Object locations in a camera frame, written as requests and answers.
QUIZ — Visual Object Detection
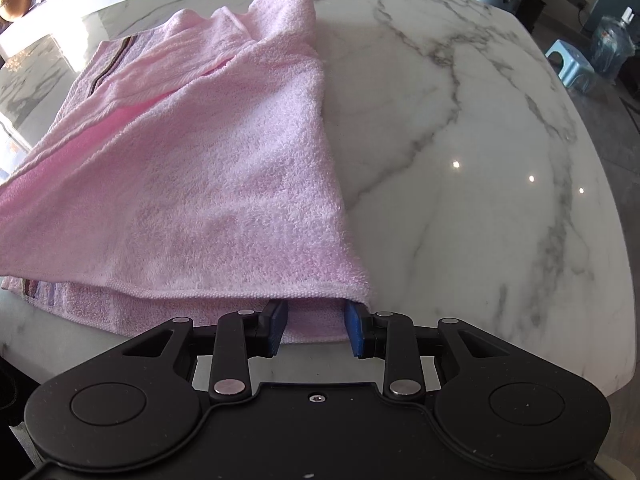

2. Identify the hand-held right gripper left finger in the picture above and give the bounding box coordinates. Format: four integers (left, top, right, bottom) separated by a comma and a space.
120, 299, 290, 404

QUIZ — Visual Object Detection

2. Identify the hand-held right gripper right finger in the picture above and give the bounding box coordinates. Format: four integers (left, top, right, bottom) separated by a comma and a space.
344, 300, 520, 401

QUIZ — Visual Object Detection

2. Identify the pink towel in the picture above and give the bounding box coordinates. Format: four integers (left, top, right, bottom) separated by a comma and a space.
0, 0, 373, 347

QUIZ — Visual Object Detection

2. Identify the light blue stool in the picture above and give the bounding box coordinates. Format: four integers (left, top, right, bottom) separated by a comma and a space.
545, 39, 597, 94

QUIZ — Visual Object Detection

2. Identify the clear water bottle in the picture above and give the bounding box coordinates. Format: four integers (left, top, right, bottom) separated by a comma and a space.
590, 7, 639, 82

